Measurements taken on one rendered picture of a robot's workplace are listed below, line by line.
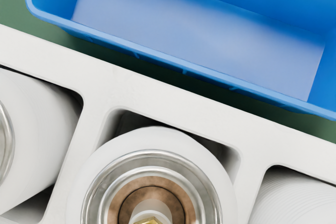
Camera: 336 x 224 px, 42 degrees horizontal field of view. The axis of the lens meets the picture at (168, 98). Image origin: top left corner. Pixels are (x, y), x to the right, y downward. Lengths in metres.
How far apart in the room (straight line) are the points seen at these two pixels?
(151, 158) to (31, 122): 0.07
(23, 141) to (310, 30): 0.36
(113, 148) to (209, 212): 0.06
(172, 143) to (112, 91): 0.09
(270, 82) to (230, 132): 0.20
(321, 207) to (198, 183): 0.07
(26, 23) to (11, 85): 0.27
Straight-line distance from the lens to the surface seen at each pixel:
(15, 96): 0.26
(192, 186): 0.24
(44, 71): 0.32
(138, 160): 0.24
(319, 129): 0.52
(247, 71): 0.50
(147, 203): 0.23
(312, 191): 0.30
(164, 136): 0.24
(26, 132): 0.25
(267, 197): 0.33
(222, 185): 0.24
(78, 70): 0.32
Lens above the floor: 0.49
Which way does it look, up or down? 87 degrees down
